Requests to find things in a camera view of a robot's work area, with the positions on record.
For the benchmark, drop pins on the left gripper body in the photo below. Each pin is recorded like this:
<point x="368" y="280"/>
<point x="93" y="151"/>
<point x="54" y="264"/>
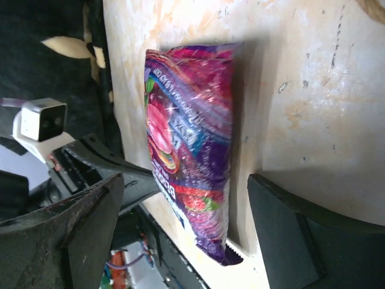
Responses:
<point x="69" y="173"/>

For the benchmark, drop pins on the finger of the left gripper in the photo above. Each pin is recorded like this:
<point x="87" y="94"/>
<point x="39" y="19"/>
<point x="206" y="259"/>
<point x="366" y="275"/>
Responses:
<point x="139" y="183"/>

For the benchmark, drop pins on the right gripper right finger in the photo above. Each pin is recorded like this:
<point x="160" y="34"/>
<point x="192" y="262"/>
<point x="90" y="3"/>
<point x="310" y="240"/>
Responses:
<point x="305" y="245"/>

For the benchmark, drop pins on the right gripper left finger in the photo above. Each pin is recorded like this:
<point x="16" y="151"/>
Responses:
<point x="64" y="245"/>

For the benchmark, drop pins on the purple candy bag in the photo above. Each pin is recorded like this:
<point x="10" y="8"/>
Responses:
<point x="189" y="117"/>

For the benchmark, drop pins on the red paper bag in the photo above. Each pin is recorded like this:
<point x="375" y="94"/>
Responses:
<point x="373" y="9"/>

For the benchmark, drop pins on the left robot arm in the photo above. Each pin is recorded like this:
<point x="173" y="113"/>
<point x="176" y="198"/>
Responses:
<point x="30" y="167"/>

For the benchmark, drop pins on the black floral blanket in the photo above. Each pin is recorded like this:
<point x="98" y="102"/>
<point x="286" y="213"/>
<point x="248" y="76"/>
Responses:
<point x="58" y="50"/>

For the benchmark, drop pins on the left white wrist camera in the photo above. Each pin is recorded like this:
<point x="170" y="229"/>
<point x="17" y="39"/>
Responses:
<point x="39" y="127"/>

